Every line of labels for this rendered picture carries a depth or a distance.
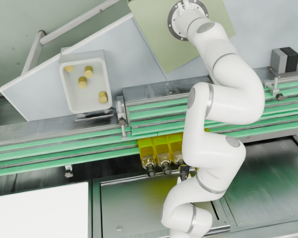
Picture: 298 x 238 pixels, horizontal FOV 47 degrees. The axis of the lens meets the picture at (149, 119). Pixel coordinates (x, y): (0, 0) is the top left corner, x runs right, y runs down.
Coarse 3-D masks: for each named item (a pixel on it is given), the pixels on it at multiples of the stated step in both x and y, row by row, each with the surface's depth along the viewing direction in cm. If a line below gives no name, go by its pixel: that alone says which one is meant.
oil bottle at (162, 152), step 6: (156, 138) 134; (162, 138) 134; (156, 144) 131; (162, 144) 131; (156, 150) 128; (162, 150) 128; (168, 150) 128; (156, 156) 127; (162, 156) 126; (168, 156) 126
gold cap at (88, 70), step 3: (87, 66) 135; (90, 66) 135; (84, 69) 135; (87, 69) 132; (90, 69) 133; (84, 72) 133; (87, 72) 132; (90, 72) 132; (87, 75) 133; (90, 75) 133
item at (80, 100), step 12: (84, 60) 127; (96, 60) 127; (60, 72) 128; (72, 72) 136; (96, 72) 137; (72, 84) 139; (96, 84) 140; (108, 84) 133; (72, 96) 140; (84, 96) 143; (96, 96) 143; (108, 96) 136; (72, 108) 137; (84, 108) 139; (96, 108) 138; (108, 108) 139
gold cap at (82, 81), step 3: (81, 78) 136; (84, 78) 136; (78, 81) 137; (81, 81) 134; (84, 81) 134; (78, 84) 134; (81, 84) 134; (84, 84) 135; (81, 87) 135; (84, 87) 135
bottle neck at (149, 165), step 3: (150, 162) 125; (147, 165) 124; (150, 165) 123; (153, 165) 124; (147, 168) 123; (150, 168) 122; (153, 168) 123; (147, 171) 122; (150, 171) 121; (153, 171) 121; (150, 174) 123; (153, 174) 122
